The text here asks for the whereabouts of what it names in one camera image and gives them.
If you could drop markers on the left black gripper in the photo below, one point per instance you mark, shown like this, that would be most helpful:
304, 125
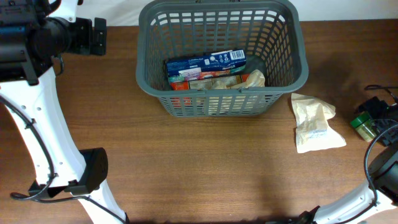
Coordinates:
87, 45

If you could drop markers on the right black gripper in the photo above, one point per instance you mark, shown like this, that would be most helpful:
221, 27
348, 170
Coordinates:
373, 107

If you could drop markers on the green lid jar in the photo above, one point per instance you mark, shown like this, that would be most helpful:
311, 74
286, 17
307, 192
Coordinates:
363, 124

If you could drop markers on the beige paper pouch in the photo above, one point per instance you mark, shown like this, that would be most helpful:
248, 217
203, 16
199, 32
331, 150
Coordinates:
313, 132
254, 79

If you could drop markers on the blue cardboard box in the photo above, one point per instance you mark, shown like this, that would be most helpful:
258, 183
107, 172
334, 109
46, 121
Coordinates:
216, 64

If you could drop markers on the orange pasta packet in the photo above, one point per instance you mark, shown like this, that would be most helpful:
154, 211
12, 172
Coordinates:
194, 85

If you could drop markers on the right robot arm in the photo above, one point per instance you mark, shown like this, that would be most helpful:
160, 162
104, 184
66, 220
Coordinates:
376, 194

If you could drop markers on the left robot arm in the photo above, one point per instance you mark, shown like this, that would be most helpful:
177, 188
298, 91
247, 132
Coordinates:
33, 35

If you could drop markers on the grey plastic basket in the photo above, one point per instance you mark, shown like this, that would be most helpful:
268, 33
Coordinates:
268, 32

